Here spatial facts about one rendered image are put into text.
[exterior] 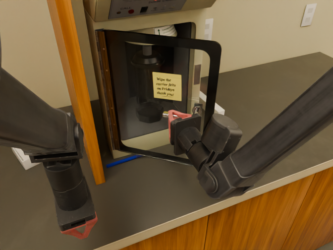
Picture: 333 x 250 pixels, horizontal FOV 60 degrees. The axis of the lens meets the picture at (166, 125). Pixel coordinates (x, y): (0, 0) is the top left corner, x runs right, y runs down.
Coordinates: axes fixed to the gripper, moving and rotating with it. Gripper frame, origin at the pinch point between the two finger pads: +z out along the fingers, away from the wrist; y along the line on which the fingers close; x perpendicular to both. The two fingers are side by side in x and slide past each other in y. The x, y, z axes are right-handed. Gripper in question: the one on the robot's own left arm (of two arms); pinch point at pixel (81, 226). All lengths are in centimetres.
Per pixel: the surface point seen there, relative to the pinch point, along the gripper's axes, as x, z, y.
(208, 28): -73, -8, 76
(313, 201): -89, 45, 6
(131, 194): -15.2, 15.8, 16.4
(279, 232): -76, 59, 6
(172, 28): -38, -25, 38
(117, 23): -20.4, -29.6, 33.3
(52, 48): -4, -9, 76
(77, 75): -7.4, -21.9, 24.3
